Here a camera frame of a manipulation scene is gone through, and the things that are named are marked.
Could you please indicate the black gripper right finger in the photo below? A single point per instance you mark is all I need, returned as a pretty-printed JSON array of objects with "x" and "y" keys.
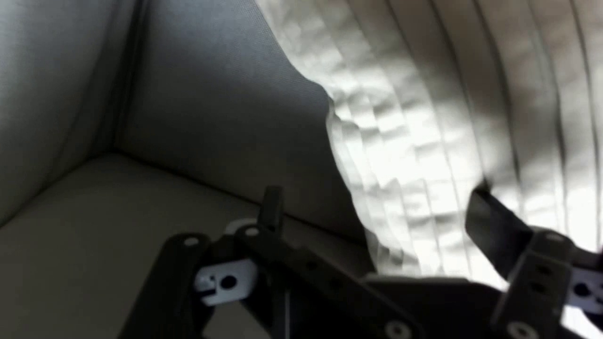
[{"x": 540, "y": 270}]

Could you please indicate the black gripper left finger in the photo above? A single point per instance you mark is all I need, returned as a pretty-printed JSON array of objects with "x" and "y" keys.
[{"x": 182, "y": 283}]

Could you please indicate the white pleated pillow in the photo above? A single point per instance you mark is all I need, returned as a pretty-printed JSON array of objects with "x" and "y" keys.
[{"x": 440, "y": 114}]

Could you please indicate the light grey couch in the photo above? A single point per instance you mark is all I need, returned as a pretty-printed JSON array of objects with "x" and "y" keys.
[{"x": 189, "y": 95}]

